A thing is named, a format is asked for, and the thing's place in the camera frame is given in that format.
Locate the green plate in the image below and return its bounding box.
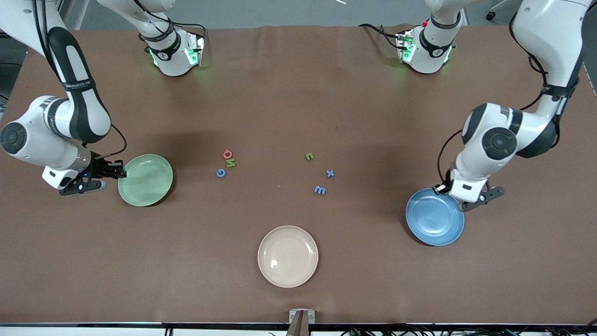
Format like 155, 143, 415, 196
118, 154, 174, 207

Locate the black left base cable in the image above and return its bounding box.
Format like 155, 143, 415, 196
358, 23, 404, 49

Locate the black base cable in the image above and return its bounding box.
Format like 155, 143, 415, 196
139, 0, 208, 54
358, 23, 404, 49

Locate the black right base cable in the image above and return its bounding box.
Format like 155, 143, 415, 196
139, 0, 208, 54

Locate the beige plate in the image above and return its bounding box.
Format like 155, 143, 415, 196
257, 225, 319, 288

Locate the white table edge rail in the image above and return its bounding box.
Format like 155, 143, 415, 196
0, 321, 597, 336

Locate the brown table cover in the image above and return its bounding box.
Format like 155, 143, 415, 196
0, 24, 597, 326

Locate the blue plate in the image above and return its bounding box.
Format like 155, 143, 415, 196
405, 188, 465, 246

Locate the black chair caster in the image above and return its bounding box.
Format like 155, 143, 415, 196
485, 0, 514, 21

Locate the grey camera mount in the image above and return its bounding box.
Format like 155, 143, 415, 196
287, 309, 316, 336

